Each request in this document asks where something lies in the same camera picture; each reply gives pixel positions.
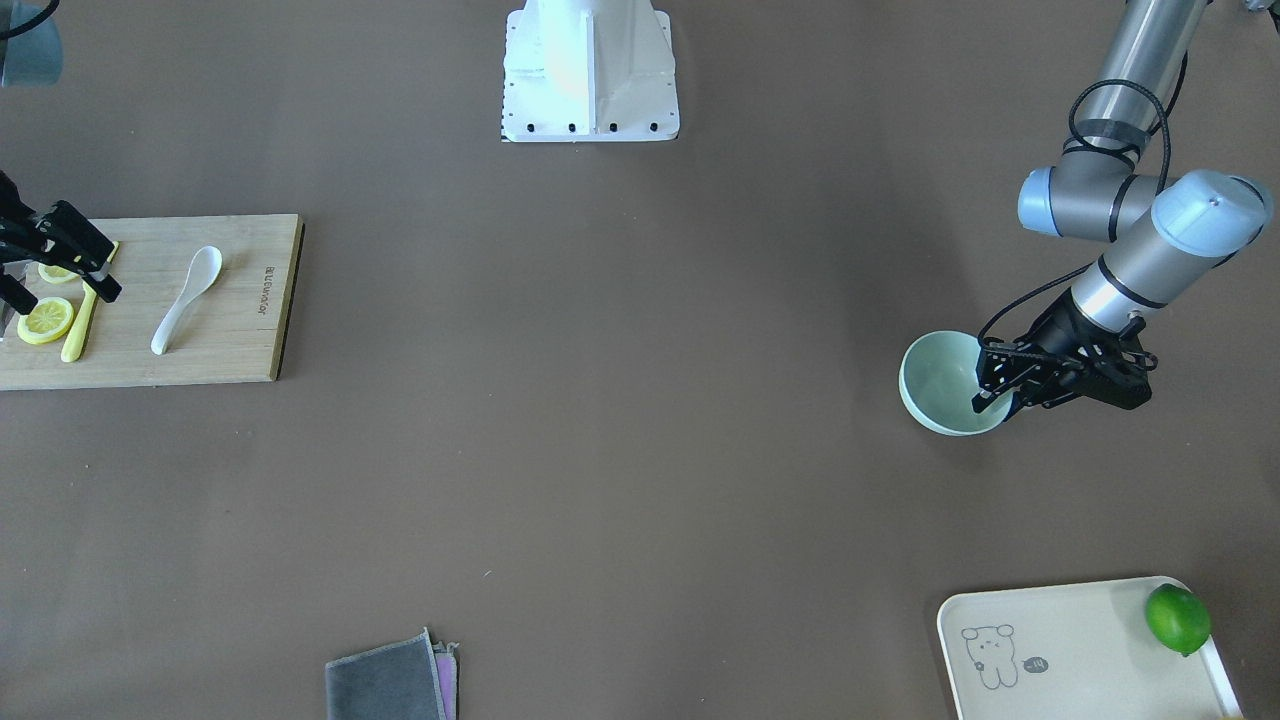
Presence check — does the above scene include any grey folded cloth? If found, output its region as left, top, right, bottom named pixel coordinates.
left=325, top=628, right=460, bottom=719

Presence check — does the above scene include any wooden cutting board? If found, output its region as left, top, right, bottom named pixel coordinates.
left=1, top=214, right=305, bottom=391

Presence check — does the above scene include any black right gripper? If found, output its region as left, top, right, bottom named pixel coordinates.
left=1, top=170, right=122, bottom=316

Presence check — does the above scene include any lemon slice upper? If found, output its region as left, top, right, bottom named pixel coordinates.
left=36, top=263, right=82, bottom=284

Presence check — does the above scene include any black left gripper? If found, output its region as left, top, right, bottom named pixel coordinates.
left=972, top=292, right=1157, bottom=415

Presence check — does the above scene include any mint green bowl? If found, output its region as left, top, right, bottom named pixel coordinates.
left=899, top=331, right=1012, bottom=437

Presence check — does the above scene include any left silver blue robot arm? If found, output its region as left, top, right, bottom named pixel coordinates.
left=970, top=1, right=1275, bottom=413

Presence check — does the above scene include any yellow plastic knife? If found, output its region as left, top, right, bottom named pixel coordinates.
left=60, top=281, right=100, bottom=363

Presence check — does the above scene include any green lime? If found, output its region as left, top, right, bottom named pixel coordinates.
left=1144, top=583, right=1212, bottom=657

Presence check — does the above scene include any cream rabbit tray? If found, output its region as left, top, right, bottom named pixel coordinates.
left=936, top=577, right=1244, bottom=719

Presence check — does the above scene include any lemon slice lower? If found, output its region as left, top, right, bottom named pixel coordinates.
left=15, top=296, right=76, bottom=346

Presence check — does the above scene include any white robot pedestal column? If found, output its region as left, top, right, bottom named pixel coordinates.
left=500, top=1, right=681, bottom=143

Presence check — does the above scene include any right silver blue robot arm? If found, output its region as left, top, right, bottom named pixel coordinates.
left=1, top=1, right=122, bottom=315

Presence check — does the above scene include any white ceramic spoon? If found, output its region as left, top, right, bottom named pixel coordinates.
left=148, top=245, right=224, bottom=356

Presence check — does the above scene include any lemon slice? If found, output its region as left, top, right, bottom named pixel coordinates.
left=15, top=296, right=76, bottom=346
left=36, top=263, right=82, bottom=284

